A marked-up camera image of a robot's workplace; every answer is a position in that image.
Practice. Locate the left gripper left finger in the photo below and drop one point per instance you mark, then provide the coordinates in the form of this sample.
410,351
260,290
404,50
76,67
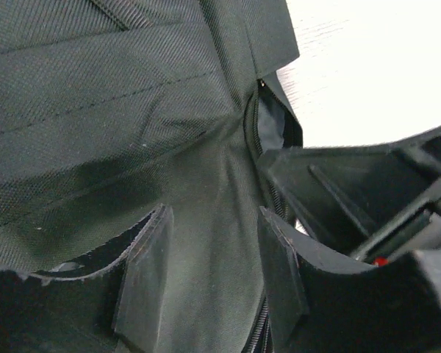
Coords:
106,300

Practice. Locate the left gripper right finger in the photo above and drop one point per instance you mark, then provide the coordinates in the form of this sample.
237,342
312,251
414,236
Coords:
320,300

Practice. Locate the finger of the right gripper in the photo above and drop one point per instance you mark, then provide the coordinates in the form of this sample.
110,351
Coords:
364,201

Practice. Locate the black student backpack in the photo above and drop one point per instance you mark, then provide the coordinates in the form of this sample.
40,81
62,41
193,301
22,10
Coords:
109,109

